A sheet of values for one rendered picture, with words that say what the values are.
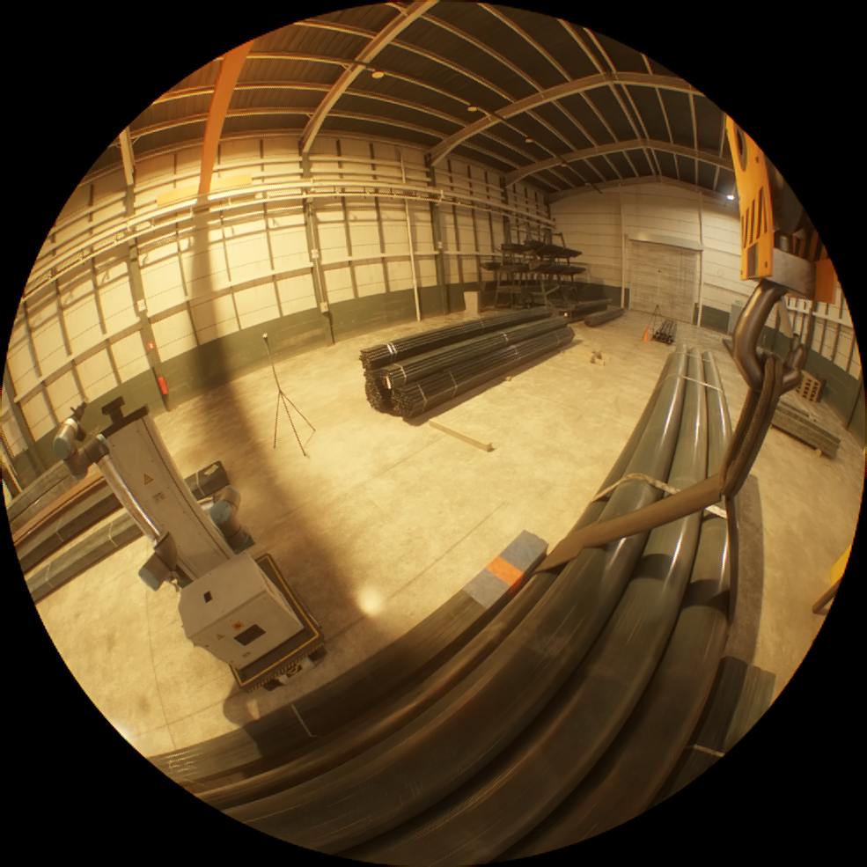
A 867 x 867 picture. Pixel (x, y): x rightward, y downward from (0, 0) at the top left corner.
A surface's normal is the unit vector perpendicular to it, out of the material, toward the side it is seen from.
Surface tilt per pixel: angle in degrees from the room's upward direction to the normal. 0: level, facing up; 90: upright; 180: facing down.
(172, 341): 90
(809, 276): 90
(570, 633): 19
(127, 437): 90
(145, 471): 90
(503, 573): 0
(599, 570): 4
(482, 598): 0
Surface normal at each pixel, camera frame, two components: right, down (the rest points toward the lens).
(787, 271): -0.72, 0.41
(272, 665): -0.09, -0.85
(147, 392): 0.68, 0.32
